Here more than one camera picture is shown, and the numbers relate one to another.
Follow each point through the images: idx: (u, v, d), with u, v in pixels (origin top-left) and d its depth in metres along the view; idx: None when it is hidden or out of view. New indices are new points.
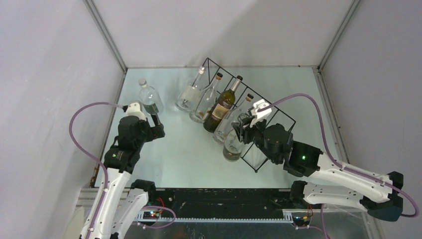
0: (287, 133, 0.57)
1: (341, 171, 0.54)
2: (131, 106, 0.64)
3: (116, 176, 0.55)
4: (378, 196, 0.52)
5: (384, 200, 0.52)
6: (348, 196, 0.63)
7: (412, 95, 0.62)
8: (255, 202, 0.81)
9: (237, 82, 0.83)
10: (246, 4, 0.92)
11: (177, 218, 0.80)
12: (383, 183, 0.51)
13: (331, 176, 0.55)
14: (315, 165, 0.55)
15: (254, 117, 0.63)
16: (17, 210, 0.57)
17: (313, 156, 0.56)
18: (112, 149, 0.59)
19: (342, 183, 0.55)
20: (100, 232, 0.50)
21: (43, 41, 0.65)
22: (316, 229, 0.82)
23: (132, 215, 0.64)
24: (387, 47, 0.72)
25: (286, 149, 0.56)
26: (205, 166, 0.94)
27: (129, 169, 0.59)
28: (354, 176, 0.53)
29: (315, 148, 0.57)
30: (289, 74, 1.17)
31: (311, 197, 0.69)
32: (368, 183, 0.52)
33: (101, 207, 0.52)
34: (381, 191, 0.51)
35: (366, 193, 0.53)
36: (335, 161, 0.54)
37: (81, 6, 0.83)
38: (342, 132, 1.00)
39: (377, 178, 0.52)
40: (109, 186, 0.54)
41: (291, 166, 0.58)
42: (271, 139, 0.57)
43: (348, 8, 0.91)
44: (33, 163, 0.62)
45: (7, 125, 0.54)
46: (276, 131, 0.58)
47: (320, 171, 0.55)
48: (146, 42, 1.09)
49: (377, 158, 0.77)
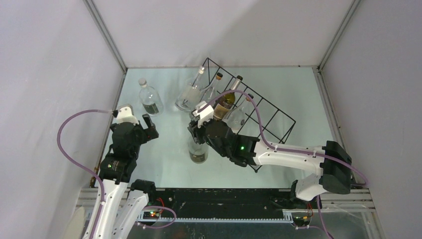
0: (226, 127, 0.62)
1: (275, 152, 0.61)
2: (122, 111, 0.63)
3: (112, 187, 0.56)
4: (313, 168, 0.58)
5: (320, 170, 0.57)
6: (314, 181, 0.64)
7: (411, 95, 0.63)
8: (255, 203, 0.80)
9: (237, 82, 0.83)
10: (246, 4, 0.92)
11: (178, 218, 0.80)
12: (314, 154, 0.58)
13: (269, 158, 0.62)
14: (252, 152, 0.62)
15: (198, 118, 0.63)
16: (17, 211, 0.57)
17: (252, 145, 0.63)
18: (106, 160, 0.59)
19: (283, 163, 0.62)
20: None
21: (43, 42, 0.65)
22: (316, 228, 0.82)
23: (131, 220, 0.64)
24: (387, 47, 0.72)
25: (227, 142, 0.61)
26: (206, 166, 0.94)
27: (126, 178, 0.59)
28: (287, 154, 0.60)
29: (253, 138, 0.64)
30: (288, 74, 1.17)
31: (297, 193, 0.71)
32: (301, 157, 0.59)
33: (99, 220, 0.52)
34: (313, 162, 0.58)
35: (305, 167, 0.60)
36: (269, 144, 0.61)
37: (80, 6, 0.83)
38: (342, 132, 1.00)
39: (307, 151, 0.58)
40: (106, 198, 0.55)
41: (235, 157, 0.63)
42: (212, 134, 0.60)
43: (348, 8, 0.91)
44: (33, 163, 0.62)
45: (8, 125, 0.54)
46: (216, 127, 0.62)
47: (257, 156, 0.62)
48: (146, 42, 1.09)
49: (377, 158, 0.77)
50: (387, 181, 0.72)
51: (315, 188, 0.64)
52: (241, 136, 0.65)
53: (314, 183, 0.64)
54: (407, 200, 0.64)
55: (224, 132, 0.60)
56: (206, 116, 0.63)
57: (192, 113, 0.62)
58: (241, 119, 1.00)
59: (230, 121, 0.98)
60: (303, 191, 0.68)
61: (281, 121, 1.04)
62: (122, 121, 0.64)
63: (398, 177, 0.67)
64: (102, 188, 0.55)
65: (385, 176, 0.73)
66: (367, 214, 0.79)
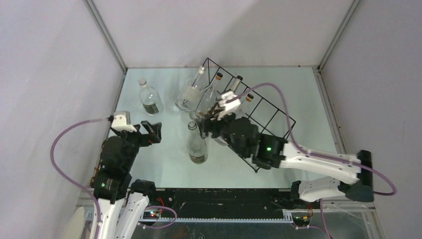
0: (252, 126, 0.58)
1: (306, 157, 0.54)
2: (117, 119, 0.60)
3: (107, 205, 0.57)
4: (348, 179, 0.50)
5: (355, 181, 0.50)
6: (330, 185, 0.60)
7: (412, 95, 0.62)
8: (255, 203, 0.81)
9: (236, 82, 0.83)
10: (246, 4, 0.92)
11: (178, 218, 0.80)
12: (350, 163, 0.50)
13: (299, 163, 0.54)
14: (280, 155, 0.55)
15: (223, 109, 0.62)
16: (16, 210, 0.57)
17: (278, 147, 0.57)
18: (98, 179, 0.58)
19: (311, 169, 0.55)
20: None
21: (43, 41, 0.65)
22: (314, 228, 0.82)
23: (132, 226, 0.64)
24: (387, 47, 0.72)
25: (253, 142, 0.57)
26: (206, 166, 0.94)
27: (121, 195, 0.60)
28: (319, 161, 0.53)
29: (280, 139, 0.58)
30: (288, 74, 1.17)
31: (304, 195, 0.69)
32: (336, 166, 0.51)
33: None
34: (349, 172, 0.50)
35: (337, 177, 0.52)
36: (301, 148, 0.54)
37: (80, 6, 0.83)
38: (342, 132, 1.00)
39: (343, 159, 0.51)
40: (103, 218, 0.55)
41: (259, 159, 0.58)
42: (237, 133, 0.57)
43: (348, 8, 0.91)
44: (33, 163, 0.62)
45: (7, 125, 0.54)
46: (240, 125, 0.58)
47: (287, 161, 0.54)
48: (146, 42, 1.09)
49: (377, 158, 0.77)
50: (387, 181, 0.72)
51: (328, 192, 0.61)
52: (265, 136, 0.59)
53: (329, 188, 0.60)
54: (407, 201, 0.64)
55: (251, 132, 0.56)
56: (232, 108, 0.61)
57: (220, 101, 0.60)
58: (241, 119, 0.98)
59: None
60: (313, 193, 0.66)
61: (281, 121, 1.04)
62: (116, 129, 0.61)
63: (399, 177, 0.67)
64: (98, 208, 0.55)
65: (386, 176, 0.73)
66: (368, 214, 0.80)
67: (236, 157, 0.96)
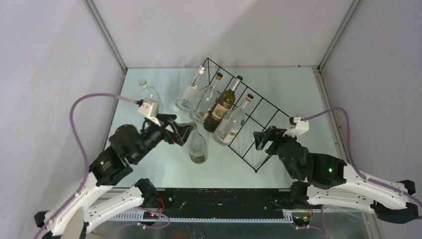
0: (301, 148, 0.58)
1: (365, 182, 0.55)
2: (143, 109, 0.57)
3: (93, 183, 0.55)
4: (397, 206, 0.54)
5: (401, 208, 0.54)
6: (358, 201, 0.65)
7: (412, 95, 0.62)
8: (255, 203, 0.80)
9: (237, 82, 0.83)
10: (246, 4, 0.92)
11: (173, 218, 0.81)
12: (401, 192, 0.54)
13: (356, 187, 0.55)
14: (342, 178, 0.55)
15: (293, 127, 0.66)
16: (17, 211, 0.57)
17: (338, 168, 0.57)
18: (102, 153, 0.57)
19: (362, 192, 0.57)
20: (56, 226, 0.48)
21: (43, 42, 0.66)
22: (317, 229, 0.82)
23: (112, 212, 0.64)
24: (388, 47, 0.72)
25: (304, 164, 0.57)
26: (206, 166, 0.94)
27: (110, 183, 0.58)
28: (375, 187, 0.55)
29: (340, 160, 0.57)
30: (289, 74, 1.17)
31: (316, 199, 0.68)
32: (389, 193, 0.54)
33: (69, 205, 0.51)
34: (400, 199, 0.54)
35: (385, 202, 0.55)
36: (361, 173, 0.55)
37: (80, 6, 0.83)
38: (341, 132, 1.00)
39: (395, 187, 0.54)
40: (82, 192, 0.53)
41: (315, 180, 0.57)
42: (287, 157, 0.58)
43: (348, 8, 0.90)
44: (32, 163, 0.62)
45: (7, 125, 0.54)
46: (291, 148, 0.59)
47: (346, 183, 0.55)
48: (146, 42, 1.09)
49: (378, 158, 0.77)
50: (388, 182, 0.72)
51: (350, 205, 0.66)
52: (319, 158, 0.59)
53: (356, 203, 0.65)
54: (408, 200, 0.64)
55: (302, 153, 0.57)
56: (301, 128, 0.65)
57: (295, 117, 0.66)
58: (241, 119, 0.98)
59: (230, 121, 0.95)
60: (330, 202, 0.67)
61: (280, 121, 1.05)
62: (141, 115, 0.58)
63: (400, 177, 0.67)
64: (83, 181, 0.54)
65: (387, 176, 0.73)
66: (368, 214, 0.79)
67: (236, 157, 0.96)
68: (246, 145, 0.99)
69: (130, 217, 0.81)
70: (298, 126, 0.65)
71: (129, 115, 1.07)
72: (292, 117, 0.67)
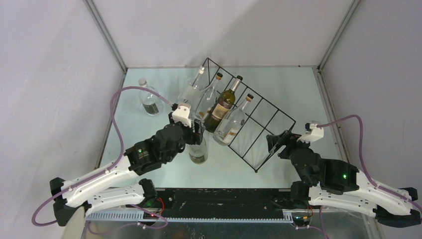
0: (315, 155, 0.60)
1: (375, 189, 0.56)
2: (180, 110, 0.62)
3: (125, 168, 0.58)
4: (401, 212, 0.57)
5: (404, 213, 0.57)
6: (360, 204, 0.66)
7: (411, 95, 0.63)
8: (255, 202, 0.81)
9: (237, 82, 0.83)
10: (246, 5, 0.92)
11: (170, 218, 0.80)
12: (406, 199, 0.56)
13: (367, 193, 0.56)
14: (355, 184, 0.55)
15: (309, 133, 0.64)
16: (16, 210, 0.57)
17: (351, 174, 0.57)
18: (142, 142, 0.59)
19: (369, 198, 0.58)
20: (73, 196, 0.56)
21: (43, 42, 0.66)
22: (316, 229, 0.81)
23: (113, 203, 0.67)
24: (387, 47, 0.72)
25: (317, 171, 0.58)
26: (206, 166, 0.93)
27: (139, 172, 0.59)
28: (384, 193, 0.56)
29: (352, 166, 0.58)
30: (289, 74, 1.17)
31: (318, 200, 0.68)
32: (395, 199, 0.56)
33: (91, 181, 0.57)
34: (405, 206, 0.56)
35: (389, 208, 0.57)
36: (371, 179, 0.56)
37: (80, 6, 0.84)
38: (342, 132, 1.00)
39: (402, 195, 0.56)
40: (111, 171, 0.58)
41: (328, 186, 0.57)
42: (299, 164, 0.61)
43: (348, 8, 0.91)
44: (32, 163, 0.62)
45: (7, 125, 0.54)
46: (302, 154, 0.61)
47: (359, 189, 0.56)
48: (146, 42, 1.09)
49: (378, 158, 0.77)
50: (389, 181, 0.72)
51: (352, 207, 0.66)
52: (332, 164, 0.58)
53: (358, 207, 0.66)
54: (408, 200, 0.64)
55: (313, 161, 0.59)
56: (316, 137, 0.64)
57: (311, 123, 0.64)
58: (241, 119, 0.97)
59: (230, 121, 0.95)
60: (332, 204, 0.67)
61: (280, 121, 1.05)
62: (173, 117, 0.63)
63: (400, 177, 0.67)
64: (116, 162, 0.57)
65: (388, 176, 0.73)
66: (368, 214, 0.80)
67: (236, 157, 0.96)
68: (247, 146, 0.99)
69: (130, 217, 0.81)
70: (314, 133, 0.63)
71: (130, 115, 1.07)
72: (307, 123, 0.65)
